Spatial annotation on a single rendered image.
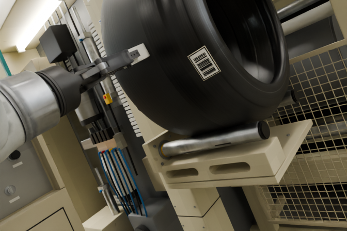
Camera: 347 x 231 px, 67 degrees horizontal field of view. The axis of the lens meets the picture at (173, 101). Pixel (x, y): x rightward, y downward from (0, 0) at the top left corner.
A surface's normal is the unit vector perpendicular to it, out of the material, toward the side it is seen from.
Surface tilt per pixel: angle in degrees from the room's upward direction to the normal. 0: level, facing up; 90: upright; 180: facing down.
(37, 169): 90
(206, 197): 90
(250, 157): 90
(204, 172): 90
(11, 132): 118
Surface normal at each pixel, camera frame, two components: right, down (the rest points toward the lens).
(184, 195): -0.60, 0.30
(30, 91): 0.54, -0.48
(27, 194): 0.69, -0.26
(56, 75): 0.40, -0.63
